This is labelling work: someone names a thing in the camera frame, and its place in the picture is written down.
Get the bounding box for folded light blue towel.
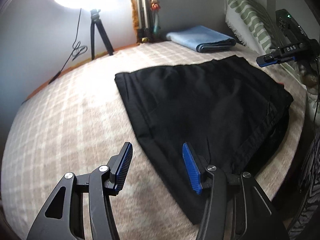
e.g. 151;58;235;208
165;25;236;53

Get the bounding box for green striped white cushion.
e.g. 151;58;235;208
225;0;319;124

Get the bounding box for folded metal stand with cloth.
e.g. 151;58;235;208
131;0;161;44

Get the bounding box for orange patterned bed sheet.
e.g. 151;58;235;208
21;43;139;104

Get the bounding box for black track pants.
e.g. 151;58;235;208
115;56;293;224

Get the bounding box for right gloved hand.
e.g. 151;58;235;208
296;61;319;88

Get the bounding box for checkered beige bed blanket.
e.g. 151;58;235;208
0;40;309;240

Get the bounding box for black power cable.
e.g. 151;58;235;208
48;8;89;85

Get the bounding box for black mini tripod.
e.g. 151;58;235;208
89;9;115;61

